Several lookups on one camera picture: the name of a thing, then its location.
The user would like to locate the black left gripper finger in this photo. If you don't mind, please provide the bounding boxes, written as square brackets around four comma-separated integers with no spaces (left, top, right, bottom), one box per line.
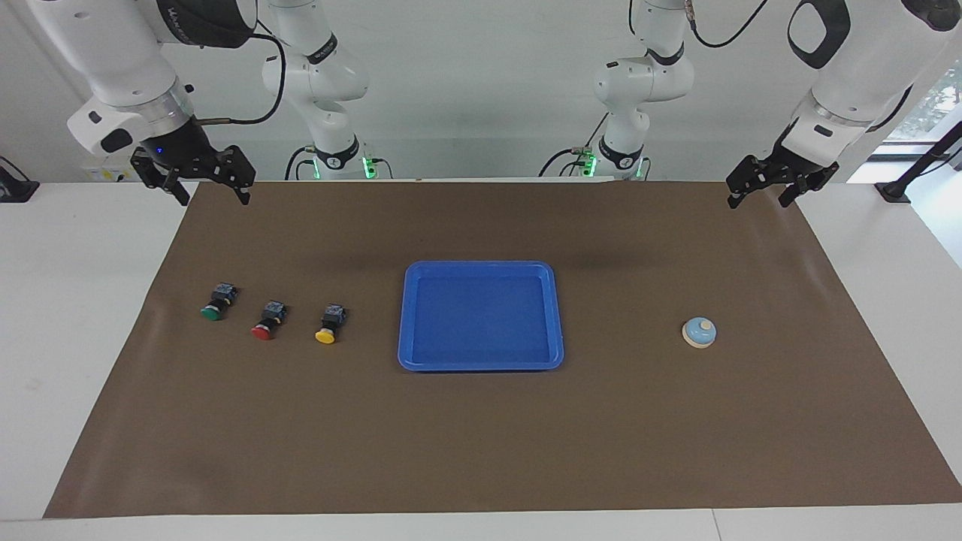
[725,154,779,210]
[778,170,821,209]

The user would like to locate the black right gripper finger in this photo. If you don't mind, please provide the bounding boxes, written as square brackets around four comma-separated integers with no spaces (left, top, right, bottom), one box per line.
[214,145,256,205]
[132,148,190,206]

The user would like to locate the green push button switch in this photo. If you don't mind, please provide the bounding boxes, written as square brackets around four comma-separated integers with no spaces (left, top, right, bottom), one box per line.
[200,283,239,322]

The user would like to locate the red push button switch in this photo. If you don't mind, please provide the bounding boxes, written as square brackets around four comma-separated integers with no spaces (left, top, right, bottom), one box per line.
[250,301,289,342]

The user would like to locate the light blue desk bell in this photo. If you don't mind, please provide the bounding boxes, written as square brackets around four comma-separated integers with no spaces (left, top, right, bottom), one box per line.
[682,316,717,352]

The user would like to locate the yellow push button switch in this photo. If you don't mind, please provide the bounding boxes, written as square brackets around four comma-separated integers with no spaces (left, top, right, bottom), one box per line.
[314,304,347,346]

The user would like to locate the blue plastic tray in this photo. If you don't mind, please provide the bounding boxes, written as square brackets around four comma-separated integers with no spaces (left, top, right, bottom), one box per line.
[397,260,565,373]

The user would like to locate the black stand with slanted rod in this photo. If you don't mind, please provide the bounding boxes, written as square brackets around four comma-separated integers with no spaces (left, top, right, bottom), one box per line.
[876,120,962,204]

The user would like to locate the window with green foliage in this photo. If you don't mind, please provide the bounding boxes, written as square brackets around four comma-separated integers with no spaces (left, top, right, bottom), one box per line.
[883,64,962,147]

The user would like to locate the brown table mat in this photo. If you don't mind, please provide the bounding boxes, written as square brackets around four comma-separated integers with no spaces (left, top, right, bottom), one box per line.
[43,179,962,519]

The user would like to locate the white wall outlet box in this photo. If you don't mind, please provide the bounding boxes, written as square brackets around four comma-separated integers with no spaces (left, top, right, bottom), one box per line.
[83,154,138,183]

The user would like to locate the black right arm base cable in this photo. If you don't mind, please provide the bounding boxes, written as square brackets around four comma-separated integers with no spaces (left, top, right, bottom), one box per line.
[284,145,318,181]

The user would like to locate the black arm base cable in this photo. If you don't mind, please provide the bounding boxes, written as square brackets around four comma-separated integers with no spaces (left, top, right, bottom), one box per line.
[537,113,611,179]
[284,145,318,181]

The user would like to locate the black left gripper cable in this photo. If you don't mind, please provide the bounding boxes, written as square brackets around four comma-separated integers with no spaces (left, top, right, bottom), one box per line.
[686,0,771,49]

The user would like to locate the black low mount base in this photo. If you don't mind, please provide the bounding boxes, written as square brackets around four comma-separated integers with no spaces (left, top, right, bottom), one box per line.
[0,156,40,204]

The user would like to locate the black left arm base cable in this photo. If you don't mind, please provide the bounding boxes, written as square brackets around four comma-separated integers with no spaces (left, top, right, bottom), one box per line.
[537,113,611,179]

